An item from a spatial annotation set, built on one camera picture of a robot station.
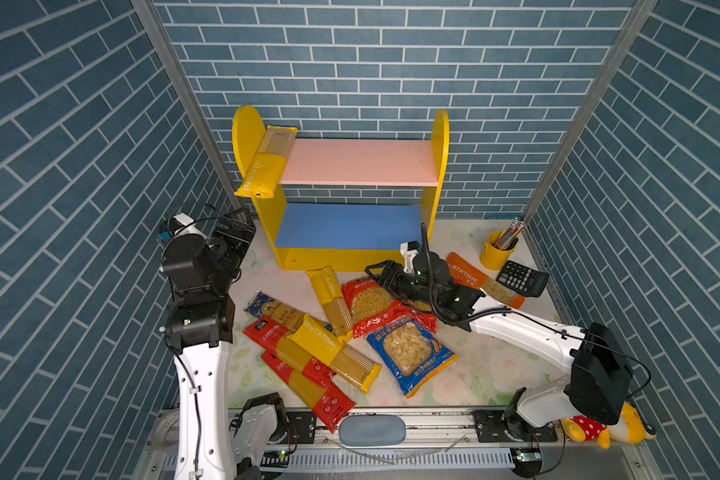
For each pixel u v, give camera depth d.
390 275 0.67
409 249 0.74
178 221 0.53
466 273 0.99
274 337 0.84
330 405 0.75
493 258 1.01
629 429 0.68
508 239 0.99
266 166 0.75
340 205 1.20
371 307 0.90
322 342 0.85
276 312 0.91
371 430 0.71
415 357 0.83
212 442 0.37
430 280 0.57
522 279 1.02
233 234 0.54
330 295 0.96
